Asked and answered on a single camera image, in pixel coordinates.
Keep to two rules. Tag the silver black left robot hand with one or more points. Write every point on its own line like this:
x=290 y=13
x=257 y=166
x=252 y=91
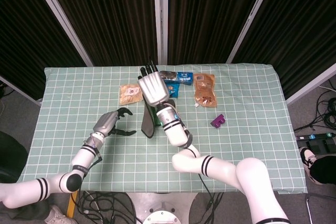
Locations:
x=105 y=124

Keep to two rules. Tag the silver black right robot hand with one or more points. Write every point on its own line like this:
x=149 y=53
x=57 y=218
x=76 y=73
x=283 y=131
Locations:
x=153 y=90

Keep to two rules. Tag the grey green cloth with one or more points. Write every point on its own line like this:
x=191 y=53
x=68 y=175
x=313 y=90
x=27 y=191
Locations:
x=147 y=124

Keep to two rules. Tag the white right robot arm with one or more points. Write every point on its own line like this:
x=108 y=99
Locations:
x=176 y=129

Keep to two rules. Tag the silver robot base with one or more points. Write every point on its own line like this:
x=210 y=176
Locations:
x=160 y=205

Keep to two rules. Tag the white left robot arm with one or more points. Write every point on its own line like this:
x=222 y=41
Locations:
x=84 y=155

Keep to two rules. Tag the small blue snack packet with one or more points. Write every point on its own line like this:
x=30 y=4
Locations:
x=174 y=90

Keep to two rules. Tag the beige snack bag white label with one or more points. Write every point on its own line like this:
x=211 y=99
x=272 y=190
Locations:
x=128 y=98

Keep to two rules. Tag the green checked tablecloth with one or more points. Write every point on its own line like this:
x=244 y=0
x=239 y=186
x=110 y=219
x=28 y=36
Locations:
x=105 y=155

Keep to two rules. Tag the blue cookie box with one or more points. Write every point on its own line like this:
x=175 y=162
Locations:
x=183 y=78

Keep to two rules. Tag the brown snack pouch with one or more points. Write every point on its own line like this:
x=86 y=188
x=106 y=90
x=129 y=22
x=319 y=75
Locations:
x=204 y=90

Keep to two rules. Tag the purple plastic block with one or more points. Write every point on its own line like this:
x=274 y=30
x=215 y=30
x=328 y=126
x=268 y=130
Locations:
x=218 y=121

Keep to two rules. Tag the black curtain panel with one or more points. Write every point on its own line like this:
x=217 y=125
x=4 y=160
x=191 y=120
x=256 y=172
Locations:
x=210 y=16
x=23 y=37
x=110 y=16
x=302 y=30

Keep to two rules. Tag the yellow floor tape strip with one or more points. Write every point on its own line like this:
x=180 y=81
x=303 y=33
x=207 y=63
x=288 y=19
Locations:
x=71 y=205

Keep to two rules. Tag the black chair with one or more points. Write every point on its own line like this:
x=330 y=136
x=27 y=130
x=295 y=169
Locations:
x=11 y=155

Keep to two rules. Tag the grey trouser leg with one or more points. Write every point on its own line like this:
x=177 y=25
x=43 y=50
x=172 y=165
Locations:
x=31 y=212

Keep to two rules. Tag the black power strip with lights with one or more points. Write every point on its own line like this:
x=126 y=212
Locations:
x=315 y=137

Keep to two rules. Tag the white and black sneaker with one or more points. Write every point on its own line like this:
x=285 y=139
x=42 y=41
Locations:
x=307 y=161

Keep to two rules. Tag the black foot pedal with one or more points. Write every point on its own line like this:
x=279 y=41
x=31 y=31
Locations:
x=325 y=145

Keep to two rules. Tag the black trouser leg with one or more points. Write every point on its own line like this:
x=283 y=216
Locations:
x=325 y=169

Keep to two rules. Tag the white partition post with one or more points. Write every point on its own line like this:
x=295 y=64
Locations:
x=160 y=16
x=60 y=19
x=252 y=16

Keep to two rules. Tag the white partition base rail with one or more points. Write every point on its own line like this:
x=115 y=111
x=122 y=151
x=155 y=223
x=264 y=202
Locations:
x=21 y=90
x=309 y=85

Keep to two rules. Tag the grey metal chair frame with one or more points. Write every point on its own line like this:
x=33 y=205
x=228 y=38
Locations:
x=309 y=208

